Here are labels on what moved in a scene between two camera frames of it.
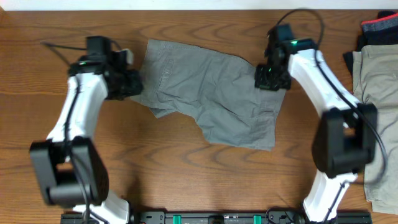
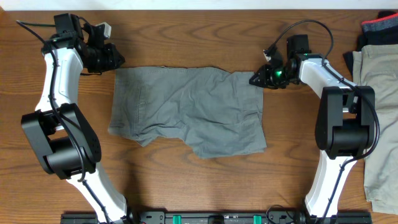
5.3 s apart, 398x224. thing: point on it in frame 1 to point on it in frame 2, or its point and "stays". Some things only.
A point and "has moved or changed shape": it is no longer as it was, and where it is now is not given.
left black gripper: x=134 y=88 to x=111 y=52
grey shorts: x=219 y=89 has moved or changed shape
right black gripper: x=261 y=83 stays
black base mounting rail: x=226 y=216 stays
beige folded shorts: x=375 y=75 stays
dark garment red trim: x=383 y=30 stays
